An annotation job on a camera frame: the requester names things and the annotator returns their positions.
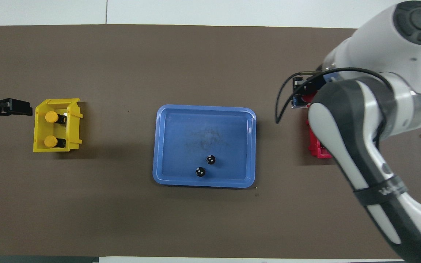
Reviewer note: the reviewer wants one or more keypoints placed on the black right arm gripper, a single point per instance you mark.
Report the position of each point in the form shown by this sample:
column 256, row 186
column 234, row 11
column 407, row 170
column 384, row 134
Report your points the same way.
column 305, row 84

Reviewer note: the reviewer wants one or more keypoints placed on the red push button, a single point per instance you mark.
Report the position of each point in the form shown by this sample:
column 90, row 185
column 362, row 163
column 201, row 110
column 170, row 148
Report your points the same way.
column 308, row 98

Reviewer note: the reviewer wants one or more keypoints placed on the yellow push button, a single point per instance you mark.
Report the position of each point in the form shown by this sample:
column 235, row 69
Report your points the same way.
column 50, row 141
column 51, row 117

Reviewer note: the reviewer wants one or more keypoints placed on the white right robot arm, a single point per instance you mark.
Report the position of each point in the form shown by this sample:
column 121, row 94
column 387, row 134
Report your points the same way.
column 356, row 120

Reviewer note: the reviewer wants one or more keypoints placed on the blue plastic tray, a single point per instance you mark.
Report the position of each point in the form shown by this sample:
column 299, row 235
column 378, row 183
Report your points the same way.
column 181, row 124

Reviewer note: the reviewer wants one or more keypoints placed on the yellow plastic bin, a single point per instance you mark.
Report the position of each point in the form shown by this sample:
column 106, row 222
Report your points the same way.
column 39, row 146

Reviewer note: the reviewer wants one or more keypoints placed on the red plastic bin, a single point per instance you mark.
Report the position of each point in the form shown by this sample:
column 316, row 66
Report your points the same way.
column 318, row 149

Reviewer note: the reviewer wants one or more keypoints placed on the black cylinder capacitor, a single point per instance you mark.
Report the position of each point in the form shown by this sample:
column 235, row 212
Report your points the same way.
column 200, row 172
column 210, row 159

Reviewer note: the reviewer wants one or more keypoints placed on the brown table mat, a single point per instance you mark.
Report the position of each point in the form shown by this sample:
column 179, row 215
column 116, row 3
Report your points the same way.
column 122, row 212

